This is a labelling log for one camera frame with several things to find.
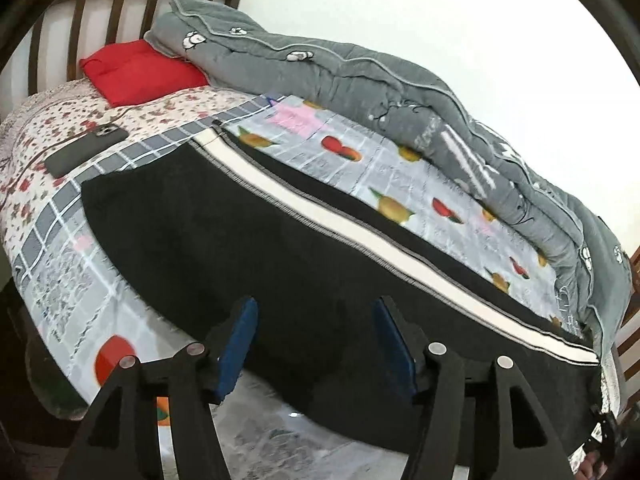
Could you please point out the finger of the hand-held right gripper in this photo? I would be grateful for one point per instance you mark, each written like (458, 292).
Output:
(606, 430)

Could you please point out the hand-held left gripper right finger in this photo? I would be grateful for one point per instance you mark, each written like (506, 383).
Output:
(395, 347)

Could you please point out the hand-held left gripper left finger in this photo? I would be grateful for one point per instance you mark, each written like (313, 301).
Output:
(239, 345)

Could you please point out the black pants with white stripe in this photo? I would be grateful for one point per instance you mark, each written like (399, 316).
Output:
(250, 240)

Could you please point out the person's right hand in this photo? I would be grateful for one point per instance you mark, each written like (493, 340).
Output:
(592, 472)

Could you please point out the wooden footboard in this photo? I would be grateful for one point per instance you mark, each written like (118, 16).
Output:
(631, 280)

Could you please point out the fruit print plastic sheet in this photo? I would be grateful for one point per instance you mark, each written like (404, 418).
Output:
(350, 160)

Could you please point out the black smartphone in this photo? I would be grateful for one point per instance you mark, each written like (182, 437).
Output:
(85, 150)

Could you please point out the grey quilt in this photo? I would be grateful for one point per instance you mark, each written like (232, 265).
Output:
(350, 75)

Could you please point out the red pillow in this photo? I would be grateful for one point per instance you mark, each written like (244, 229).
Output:
(140, 72)

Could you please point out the floral bedsheet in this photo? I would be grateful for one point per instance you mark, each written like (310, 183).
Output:
(50, 110)

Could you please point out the wooden headboard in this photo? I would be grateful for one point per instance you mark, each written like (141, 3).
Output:
(75, 25)

